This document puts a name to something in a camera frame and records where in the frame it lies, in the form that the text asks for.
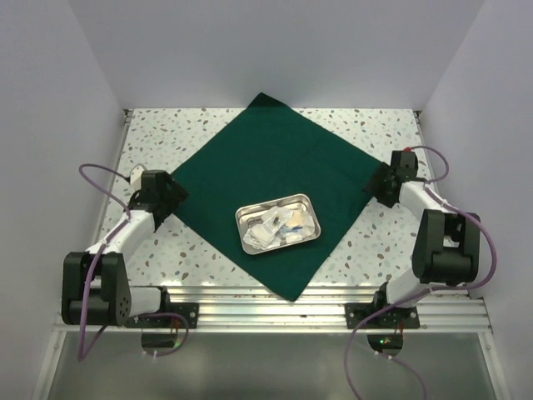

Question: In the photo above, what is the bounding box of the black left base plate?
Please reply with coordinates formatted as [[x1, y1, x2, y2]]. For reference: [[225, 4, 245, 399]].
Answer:
[[125, 302, 200, 329]]

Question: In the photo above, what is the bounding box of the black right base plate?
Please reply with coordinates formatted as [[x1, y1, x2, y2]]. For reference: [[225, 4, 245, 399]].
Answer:
[[344, 302, 421, 330]]

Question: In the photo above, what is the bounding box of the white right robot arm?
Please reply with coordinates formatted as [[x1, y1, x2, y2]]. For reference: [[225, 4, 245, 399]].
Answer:
[[366, 149, 481, 328]]

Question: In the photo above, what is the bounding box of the clear pouch with dark item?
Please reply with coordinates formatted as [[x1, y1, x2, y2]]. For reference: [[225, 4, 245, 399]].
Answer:
[[265, 207, 293, 228]]

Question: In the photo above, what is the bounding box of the stainless steel tray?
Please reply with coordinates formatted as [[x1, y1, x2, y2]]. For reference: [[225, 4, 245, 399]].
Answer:
[[235, 193, 321, 255]]

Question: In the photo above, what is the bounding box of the white printed paper packet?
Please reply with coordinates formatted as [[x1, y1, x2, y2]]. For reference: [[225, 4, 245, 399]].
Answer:
[[243, 224, 275, 248]]

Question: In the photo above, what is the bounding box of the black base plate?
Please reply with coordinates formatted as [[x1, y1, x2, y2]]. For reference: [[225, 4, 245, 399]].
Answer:
[[125, 302, 200, 329], [344, 302, 421, 330]]

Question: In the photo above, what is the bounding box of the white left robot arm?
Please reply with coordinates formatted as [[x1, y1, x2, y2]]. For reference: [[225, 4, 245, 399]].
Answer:
[[61, 170, 188, 328]]

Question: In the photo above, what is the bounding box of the clear bag with gloves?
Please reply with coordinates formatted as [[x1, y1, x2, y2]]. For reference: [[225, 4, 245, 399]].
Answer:
[[286, 210, 315, 234]]

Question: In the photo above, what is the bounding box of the aluminium rail frame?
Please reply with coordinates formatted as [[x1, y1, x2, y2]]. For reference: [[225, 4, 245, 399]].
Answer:
[[32, 108, 499, 400]]

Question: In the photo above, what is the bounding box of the green surgical cloth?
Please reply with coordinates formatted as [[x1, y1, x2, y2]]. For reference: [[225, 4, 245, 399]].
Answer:
[[173, 94, 380, 301]]

